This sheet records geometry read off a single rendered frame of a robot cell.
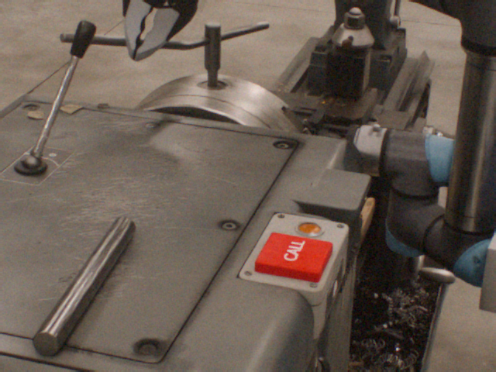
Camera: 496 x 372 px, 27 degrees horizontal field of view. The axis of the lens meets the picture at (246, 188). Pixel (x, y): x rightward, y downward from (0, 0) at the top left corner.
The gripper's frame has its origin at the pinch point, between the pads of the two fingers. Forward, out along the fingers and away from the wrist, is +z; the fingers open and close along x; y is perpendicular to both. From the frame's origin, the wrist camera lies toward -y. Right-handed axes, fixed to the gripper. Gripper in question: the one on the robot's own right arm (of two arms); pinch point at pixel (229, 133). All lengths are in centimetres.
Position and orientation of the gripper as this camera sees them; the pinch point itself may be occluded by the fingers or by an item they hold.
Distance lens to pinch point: 166.6
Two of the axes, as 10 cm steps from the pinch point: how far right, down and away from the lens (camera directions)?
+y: 3.0, -4.1, 8.6
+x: 0.4, -9.0, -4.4
